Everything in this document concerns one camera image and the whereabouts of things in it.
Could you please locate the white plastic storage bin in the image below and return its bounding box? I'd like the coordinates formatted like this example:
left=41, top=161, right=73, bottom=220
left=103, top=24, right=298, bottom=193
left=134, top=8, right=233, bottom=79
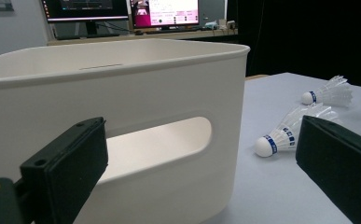
left=0, top=37, right=251, bottom=224

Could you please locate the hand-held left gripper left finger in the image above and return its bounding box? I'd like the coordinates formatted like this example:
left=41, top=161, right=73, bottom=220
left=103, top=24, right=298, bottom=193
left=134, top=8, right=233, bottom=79
left=19, top=116, right=109, bottom=224

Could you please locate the wooden table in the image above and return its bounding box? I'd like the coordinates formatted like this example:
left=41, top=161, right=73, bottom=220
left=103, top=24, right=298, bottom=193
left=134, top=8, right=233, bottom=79
left=244, top=74, right=270, bottom=82

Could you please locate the white feather shuttlecock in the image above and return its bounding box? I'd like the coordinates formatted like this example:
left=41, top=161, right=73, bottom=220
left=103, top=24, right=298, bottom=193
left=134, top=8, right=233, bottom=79
left=301, top=75, right=354, bottom=107
left=255, top=102, right=340, bottom=158

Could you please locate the black curtain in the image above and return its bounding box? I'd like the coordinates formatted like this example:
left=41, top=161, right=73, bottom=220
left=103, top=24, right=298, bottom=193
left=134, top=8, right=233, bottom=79
left=226, top=0, right=361, bottom=90

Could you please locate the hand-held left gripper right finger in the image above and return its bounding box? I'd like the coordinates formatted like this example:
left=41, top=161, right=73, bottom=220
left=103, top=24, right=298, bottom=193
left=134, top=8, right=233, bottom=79
left=295, top=115, right=361, bottom=224

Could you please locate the light wooden desk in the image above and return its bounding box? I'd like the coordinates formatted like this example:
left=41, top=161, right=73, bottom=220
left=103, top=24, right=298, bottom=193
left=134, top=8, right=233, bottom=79
left=47, top=27, right=240, bottom=47

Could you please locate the dark screen monitor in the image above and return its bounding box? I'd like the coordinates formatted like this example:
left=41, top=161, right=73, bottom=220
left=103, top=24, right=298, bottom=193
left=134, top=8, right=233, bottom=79
left=40, top=0, right=130, bottom=37

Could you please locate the black keyboard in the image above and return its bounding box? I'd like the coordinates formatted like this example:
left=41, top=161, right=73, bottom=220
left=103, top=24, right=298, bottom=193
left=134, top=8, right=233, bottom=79
left=145, top=26, right=201, bottom=35

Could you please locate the pink screen monitor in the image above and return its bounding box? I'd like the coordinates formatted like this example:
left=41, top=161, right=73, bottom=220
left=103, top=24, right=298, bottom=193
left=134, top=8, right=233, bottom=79
left=130, top=0, right=201, bottom=31

